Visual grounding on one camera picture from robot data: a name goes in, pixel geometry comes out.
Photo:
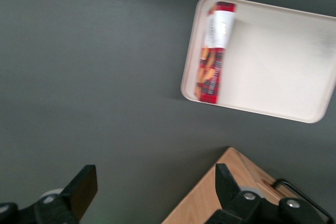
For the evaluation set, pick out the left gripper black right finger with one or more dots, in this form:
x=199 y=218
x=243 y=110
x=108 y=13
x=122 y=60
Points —
x=231 y=197

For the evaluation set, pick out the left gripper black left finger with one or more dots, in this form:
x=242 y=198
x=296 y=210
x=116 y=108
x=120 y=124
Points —
x=76 y=195

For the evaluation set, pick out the red tartan cookie box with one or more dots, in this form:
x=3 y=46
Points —
x=210 y=77

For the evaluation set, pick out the cream plastic tray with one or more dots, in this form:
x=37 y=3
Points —
x=275 y=64

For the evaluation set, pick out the wooden two-drawer cabinet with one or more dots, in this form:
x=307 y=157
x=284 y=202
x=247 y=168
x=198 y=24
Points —
x=202 y=197

